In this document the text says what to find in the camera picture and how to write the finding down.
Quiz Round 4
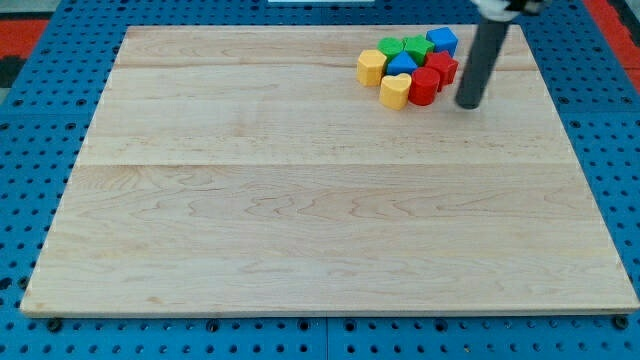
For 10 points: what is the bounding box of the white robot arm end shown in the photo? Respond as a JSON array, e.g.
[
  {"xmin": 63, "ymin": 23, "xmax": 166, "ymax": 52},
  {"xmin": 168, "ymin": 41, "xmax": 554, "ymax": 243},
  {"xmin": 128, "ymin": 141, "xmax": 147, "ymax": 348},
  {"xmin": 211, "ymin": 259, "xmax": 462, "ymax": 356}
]
[{"xmin": 471, "ymin": 0, "xmax": 551, "ymax": 22}]

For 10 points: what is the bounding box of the light wooden board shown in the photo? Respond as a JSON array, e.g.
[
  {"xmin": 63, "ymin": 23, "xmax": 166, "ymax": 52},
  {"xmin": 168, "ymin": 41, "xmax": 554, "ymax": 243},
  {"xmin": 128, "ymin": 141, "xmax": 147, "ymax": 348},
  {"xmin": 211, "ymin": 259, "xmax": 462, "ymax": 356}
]
[{"xmin": 21, "ymin": 26, "xmax": 639, "ymax": 318}]

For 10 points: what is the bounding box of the yellow heart block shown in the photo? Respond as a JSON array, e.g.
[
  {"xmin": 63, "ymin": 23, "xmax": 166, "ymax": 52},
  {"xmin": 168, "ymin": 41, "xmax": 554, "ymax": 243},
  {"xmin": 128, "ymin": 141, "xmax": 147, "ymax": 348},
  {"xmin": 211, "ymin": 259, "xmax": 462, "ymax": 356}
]
[{"xmin": 379, "ymin": 73, "xmax": 412, "ymax": 110}]

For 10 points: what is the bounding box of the yellow hexagon block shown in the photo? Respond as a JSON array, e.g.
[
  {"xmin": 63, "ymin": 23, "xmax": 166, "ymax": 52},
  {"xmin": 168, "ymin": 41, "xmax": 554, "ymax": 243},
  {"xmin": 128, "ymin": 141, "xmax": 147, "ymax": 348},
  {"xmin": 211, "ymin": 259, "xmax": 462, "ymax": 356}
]
[{"xmin": 356, "ymin": 49, "xmax": 387, "ymax": 87}]

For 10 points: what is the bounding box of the blue triangle block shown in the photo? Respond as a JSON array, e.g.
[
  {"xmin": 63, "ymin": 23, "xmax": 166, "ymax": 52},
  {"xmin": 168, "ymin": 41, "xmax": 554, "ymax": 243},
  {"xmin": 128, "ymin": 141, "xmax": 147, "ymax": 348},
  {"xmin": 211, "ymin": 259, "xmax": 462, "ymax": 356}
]
[{"xmin": 386, "ymin": 51, "xmax": 418, "ymax": 76}]

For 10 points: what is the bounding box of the red cylinder block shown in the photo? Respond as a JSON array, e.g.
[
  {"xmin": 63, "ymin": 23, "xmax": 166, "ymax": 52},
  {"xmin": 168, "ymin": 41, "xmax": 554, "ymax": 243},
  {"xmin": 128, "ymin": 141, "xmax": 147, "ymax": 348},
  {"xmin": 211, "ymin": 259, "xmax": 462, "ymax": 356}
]
[{"xmin": 408, "ymin": 67, "xmax": 440, "ymax": 106}]

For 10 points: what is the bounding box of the green cylinder block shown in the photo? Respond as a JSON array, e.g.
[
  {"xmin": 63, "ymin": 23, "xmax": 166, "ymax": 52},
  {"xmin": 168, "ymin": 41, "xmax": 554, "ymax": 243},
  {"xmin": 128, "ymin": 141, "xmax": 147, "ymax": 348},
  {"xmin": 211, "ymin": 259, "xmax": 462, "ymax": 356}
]
[{"xmin": 377, "ymin": 37, "xmax": 404, "ymax": 62}]

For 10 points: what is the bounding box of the green star block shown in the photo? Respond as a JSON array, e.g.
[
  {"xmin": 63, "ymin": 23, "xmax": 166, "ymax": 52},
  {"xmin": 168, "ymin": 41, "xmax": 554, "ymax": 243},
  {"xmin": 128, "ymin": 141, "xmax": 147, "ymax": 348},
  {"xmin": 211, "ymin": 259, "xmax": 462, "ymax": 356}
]
[{"xmin": 403, "ymin": 35, "xmax": 435, "ymax": 67}]

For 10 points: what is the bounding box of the red star block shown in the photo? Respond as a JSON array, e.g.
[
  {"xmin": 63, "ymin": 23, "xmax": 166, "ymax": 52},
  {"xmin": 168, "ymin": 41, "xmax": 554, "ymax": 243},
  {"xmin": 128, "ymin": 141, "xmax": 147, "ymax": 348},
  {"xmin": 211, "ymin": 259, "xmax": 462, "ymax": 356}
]
[{"xmin": 425, "ymin": 51, "xmax": 459, "ymax": 92}]

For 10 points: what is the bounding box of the blue cube block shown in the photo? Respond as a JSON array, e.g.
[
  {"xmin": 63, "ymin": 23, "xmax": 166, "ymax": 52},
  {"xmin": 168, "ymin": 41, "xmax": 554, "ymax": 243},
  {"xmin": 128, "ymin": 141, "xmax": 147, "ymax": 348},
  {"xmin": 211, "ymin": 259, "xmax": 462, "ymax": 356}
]
[{"xmin": 426, "ymin": 27, "xmax": 458, "ymax": 57}]

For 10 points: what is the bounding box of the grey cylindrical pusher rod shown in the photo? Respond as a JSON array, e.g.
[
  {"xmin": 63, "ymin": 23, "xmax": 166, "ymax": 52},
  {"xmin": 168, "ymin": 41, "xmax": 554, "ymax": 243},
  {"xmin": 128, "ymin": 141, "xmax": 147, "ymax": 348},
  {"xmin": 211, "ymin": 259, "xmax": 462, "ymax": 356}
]
[{"xmin": 455, "ymin": 18, "xmax": 511, "ymax": 110}]

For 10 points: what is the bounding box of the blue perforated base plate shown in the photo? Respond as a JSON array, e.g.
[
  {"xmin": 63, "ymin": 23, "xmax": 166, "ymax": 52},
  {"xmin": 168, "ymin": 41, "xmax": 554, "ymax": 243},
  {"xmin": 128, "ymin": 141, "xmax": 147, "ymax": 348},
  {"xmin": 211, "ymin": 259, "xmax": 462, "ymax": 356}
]
[{"xmin": 1, "ymin": 1, "xmax": 639, "ymax": 359}]

